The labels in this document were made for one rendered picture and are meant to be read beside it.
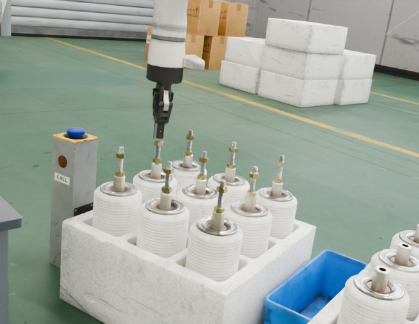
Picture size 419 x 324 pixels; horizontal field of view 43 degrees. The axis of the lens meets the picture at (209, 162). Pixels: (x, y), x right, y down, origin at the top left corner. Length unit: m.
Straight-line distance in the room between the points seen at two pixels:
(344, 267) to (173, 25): 0.65
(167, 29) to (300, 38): 2.57
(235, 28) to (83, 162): 3.97
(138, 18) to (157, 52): 5.66
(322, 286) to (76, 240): 0.57
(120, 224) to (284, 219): 0.34
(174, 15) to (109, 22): 5.50
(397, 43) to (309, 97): 3.09
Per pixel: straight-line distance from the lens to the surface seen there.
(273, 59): 3.75
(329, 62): 3.77
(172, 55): 1.07
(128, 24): 6.67
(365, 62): 4.11
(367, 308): 0.83
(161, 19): 1.07
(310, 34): 3.55
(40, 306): 1.17
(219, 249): 0.92
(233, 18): 5.02
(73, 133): 1.18
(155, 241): 0.99
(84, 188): 1.22
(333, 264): 1.27
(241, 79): 3.96
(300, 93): 3.60
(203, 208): 1.07
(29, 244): 1.41
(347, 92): 3.97
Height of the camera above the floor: 0.64
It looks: 17 degrees down
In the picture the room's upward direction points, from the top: 7 degrees clockwise
